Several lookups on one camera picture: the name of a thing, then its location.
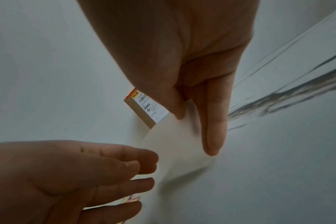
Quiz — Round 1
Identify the person's right hand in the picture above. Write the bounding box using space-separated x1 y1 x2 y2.
77 0 261 156

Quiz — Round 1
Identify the white paper sheet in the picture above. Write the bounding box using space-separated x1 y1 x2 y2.
144 99 222 182

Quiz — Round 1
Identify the cardboard box with white label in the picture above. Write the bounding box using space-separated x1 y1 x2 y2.
124 87 170 129

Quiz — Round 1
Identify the small tan card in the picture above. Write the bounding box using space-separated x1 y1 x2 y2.
120 195 143 204

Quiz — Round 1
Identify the person's left hand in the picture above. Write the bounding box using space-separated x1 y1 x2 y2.
0 140 160 224

